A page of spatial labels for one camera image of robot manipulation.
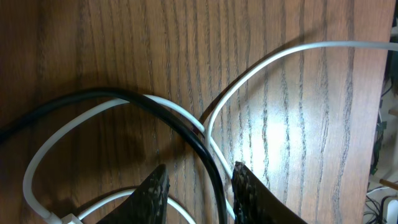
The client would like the black usb cable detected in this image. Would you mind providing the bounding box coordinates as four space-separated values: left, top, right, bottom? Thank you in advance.
0 88 228 224

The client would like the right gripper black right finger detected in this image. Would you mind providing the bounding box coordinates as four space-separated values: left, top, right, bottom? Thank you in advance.
231 162 305 224

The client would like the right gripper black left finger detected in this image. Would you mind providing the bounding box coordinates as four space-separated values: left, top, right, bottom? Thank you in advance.
98 164 170 224

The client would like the white usb cable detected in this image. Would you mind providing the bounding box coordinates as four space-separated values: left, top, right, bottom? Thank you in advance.
22 40 398 224

